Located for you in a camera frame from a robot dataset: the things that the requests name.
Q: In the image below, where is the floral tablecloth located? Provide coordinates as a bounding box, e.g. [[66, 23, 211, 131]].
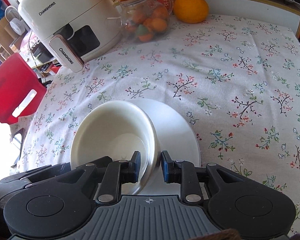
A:
[[9, 13, 300, 240]]

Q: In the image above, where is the red plastic stool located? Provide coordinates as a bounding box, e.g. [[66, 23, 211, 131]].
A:
[[0, 53, 48, 125]]

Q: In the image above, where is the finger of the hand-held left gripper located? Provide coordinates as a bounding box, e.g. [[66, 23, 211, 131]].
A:
[[0, 163, 74, 190]]

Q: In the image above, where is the white plate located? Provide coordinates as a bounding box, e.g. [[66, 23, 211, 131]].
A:
[[125, 98, 201, 196]]

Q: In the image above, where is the white desk fan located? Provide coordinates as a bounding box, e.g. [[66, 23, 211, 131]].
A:
[[5, 5, 28, 36]]

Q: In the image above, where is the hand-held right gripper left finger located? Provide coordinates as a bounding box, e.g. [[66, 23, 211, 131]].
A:
[[54, 150, 142, 204]]

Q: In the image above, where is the glass jar of small oranges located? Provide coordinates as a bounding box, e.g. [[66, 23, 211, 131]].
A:
[[107, 0, 171, 43]]

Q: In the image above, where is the white air fryer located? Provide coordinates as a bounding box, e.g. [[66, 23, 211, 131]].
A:
[[17, 0, 123, 73]]

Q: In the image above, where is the wooden shelf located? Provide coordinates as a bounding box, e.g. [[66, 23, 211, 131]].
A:
[[0, 17, 23, 63]]

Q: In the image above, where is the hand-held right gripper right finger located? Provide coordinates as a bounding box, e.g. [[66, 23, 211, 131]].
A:
[[160, 150, 252, 204]]

